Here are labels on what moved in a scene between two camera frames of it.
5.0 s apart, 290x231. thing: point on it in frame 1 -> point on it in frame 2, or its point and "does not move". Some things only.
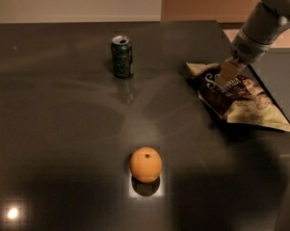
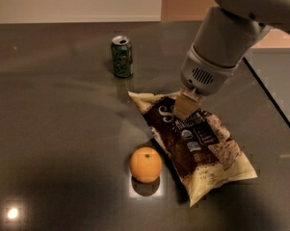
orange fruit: (145, 164) does not move
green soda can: (122, 56) does not move
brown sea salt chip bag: (236, 100) -> (198, 152)
